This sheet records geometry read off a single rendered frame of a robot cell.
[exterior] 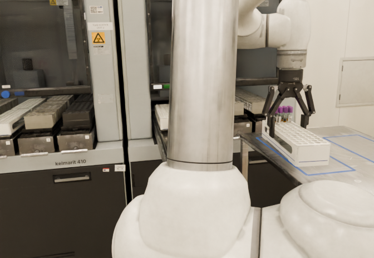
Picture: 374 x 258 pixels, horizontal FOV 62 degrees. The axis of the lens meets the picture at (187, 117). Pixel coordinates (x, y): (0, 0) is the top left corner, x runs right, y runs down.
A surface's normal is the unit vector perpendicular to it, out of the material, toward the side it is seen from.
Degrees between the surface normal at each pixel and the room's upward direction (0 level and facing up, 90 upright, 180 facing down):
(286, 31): 91
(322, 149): 90
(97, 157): 90
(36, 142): 90
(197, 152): 76
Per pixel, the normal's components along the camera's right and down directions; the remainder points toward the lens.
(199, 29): -0.16, 0.00
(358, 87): 0.18, 0.23
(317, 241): -0.49, -0.26
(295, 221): -0.72, -0.48
